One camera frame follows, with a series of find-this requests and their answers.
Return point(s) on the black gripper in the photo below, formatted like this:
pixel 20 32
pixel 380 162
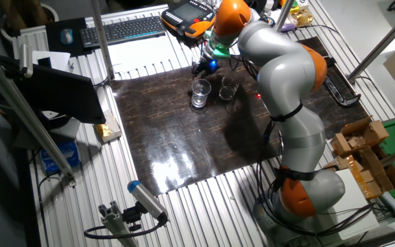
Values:
pixel 209 66

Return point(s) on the clear ribbed plastic cup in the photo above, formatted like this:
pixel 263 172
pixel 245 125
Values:
pixel 201 92

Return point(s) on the clear glass beaker cup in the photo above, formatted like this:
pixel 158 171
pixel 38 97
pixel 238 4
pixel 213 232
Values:
pixel 228 90

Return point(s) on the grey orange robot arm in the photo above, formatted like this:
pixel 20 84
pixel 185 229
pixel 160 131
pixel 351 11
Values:
pixel 286 75

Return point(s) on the orange black teach pendant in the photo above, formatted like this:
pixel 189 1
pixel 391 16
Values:
pixel 187 17

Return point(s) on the large white paper sheet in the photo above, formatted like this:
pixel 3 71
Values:
pixel 142 51

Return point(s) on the dark marble pattern mat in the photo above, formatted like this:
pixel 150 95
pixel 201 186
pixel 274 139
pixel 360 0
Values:
pixel 170 137

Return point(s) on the black computer keyboard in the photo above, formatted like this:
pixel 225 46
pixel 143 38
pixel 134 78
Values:
pixel 122 31

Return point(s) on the purple object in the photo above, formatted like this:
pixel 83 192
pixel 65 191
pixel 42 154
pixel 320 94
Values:
pixel 286 27

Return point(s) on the gold metallic object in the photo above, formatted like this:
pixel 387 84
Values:
pixel 302 17

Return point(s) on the grey computer mouse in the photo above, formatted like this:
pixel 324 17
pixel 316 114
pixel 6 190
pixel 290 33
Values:
pixel 66 36

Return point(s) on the black monitor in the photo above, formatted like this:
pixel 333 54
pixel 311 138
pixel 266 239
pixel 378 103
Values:
pixel 63 96

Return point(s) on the black clamp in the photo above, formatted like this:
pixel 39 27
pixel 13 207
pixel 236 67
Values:
pixel 341 85

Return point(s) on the small white paper sheet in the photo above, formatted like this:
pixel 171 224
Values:
pixel 58 60

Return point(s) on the black mouse pad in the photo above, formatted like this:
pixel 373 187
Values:
pixel 51 44

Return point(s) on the white round bucket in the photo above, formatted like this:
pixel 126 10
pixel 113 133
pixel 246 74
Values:
pixel 55 13

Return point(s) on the blue tissue pack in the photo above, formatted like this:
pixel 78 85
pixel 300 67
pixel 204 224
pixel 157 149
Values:
pixel 60 156

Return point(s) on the short aluminium profile stub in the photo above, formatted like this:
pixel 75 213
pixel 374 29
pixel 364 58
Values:
pixel 115 223

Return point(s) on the long slanted aluminium bar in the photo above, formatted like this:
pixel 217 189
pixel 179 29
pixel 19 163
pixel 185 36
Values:
pixel 22 109

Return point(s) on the cardboard box pile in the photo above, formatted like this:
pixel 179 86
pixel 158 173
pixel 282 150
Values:
pixel 372 171

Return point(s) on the white base platform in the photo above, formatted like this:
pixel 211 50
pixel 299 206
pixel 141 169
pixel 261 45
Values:
pixel 355 206

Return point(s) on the green silver camera mount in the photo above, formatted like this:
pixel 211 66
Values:
pixel 223 51

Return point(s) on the silver metal post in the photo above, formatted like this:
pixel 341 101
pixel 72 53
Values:
pixel 285 13

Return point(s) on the upright aluminium post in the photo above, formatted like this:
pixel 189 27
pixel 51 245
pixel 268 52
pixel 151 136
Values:
pixel 99 37

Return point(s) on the silver camera blue cap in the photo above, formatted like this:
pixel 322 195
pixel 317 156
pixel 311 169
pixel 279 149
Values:
pixel 146 199

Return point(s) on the small silver camera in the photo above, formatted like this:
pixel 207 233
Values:
pixel 26 60

